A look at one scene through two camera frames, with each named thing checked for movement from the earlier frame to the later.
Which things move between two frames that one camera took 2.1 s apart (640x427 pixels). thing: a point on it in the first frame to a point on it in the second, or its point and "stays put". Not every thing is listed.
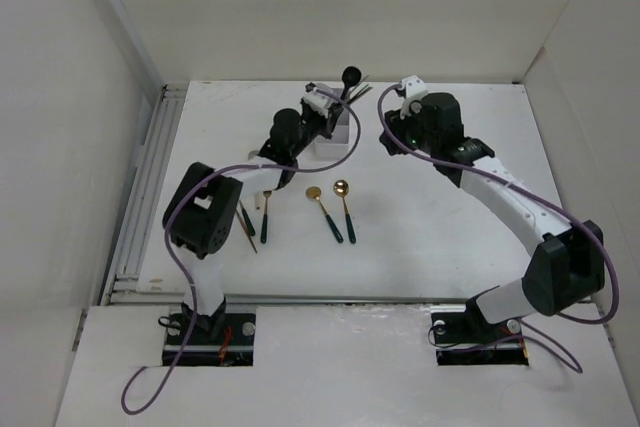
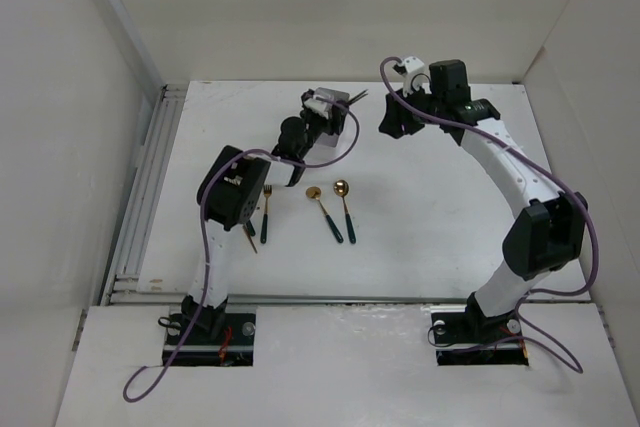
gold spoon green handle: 314,193 stays put
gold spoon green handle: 341,188 stays put
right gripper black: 399,124 to 395,116
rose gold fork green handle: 247,221 stays put
